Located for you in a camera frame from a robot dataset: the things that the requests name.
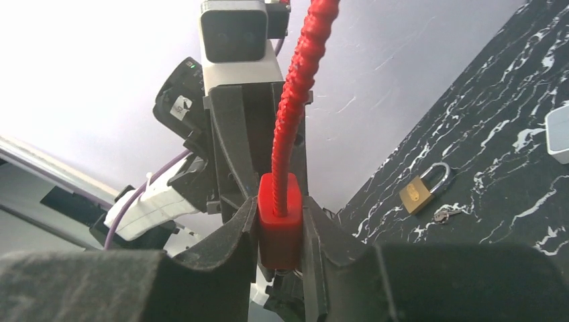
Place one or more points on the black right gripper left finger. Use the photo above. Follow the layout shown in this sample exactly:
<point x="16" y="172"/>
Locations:
<point x="210" y="281"/>

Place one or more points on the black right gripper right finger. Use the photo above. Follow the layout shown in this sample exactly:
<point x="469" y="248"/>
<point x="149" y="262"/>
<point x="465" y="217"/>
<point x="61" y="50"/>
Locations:
<point x="346" y="280"/>

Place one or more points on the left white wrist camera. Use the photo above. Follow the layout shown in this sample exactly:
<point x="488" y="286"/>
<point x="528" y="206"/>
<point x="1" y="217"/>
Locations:
<point x="239" y="41"/>

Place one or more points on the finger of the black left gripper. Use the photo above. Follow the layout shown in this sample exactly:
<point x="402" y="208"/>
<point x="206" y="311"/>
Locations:
<point x="236" y="178"/>
<point x="291" y="110"/>

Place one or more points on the red cable tie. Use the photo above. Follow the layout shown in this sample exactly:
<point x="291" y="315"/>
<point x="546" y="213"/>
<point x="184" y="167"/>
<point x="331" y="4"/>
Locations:
<point x="279" y="200"/>

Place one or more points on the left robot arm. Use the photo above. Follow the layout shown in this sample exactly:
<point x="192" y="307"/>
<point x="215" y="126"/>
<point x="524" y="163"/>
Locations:
<point x="188" y="184"/>

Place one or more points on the aluminium frame rail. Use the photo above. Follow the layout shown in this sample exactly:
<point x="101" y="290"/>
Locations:
<point x="45" y="203"/>

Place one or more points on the small silver padlock key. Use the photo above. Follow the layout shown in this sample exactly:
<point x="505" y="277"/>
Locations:
<point x="441" y="217"/>

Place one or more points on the white square box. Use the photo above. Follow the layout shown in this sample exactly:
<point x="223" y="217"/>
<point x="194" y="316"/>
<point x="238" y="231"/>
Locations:
<point x="556" y="125"/>

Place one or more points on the brass padlock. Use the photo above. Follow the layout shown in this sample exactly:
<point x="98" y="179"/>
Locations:
<point x="424" y="187"/>

